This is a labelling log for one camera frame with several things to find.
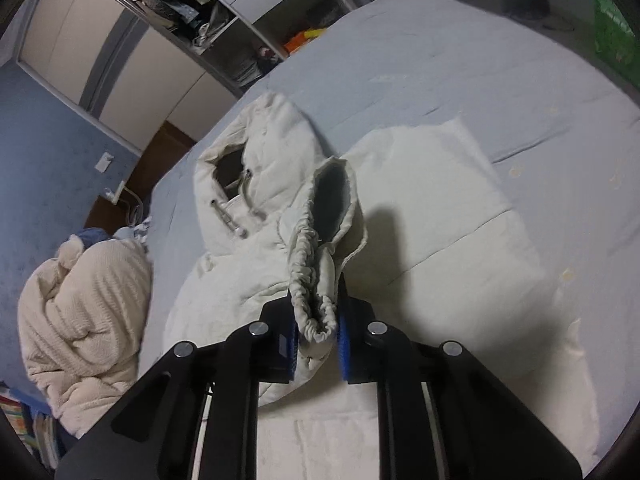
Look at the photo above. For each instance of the cream white hooded jacket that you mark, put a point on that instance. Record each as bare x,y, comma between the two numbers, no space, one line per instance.
412,220

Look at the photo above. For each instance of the white wardrobe sliding door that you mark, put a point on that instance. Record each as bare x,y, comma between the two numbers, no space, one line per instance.
122,72

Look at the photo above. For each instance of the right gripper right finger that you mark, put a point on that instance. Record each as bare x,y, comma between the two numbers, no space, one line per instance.
441,413

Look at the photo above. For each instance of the brown wooden headboard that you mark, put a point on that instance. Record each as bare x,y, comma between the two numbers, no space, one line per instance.
166,148

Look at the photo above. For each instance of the light blue bed sheet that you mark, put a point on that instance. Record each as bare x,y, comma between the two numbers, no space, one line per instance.
561,138

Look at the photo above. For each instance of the cream knitted blanket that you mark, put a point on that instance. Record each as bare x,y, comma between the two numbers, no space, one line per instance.
81,317

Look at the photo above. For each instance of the white wall socket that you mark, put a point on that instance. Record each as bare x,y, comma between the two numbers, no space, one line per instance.
104,162

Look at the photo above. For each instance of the stacked books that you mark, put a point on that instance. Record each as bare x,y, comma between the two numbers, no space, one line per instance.
34,425

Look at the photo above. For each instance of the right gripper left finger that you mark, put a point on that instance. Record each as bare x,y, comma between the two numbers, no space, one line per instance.
193,414

